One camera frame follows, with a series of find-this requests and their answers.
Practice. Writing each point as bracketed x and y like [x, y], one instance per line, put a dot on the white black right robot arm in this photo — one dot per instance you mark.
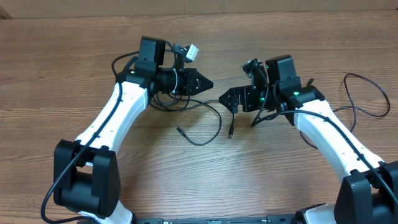
[368, 191]

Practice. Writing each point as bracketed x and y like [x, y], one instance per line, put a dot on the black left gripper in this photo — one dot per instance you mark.
[188, 87]

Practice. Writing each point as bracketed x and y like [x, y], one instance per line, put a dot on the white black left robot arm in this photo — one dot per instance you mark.
[86, 176]

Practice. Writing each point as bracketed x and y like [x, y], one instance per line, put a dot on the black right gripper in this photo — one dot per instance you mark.
[247, 93]

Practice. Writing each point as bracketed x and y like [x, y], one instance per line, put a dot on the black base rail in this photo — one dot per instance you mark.
[217, 220]

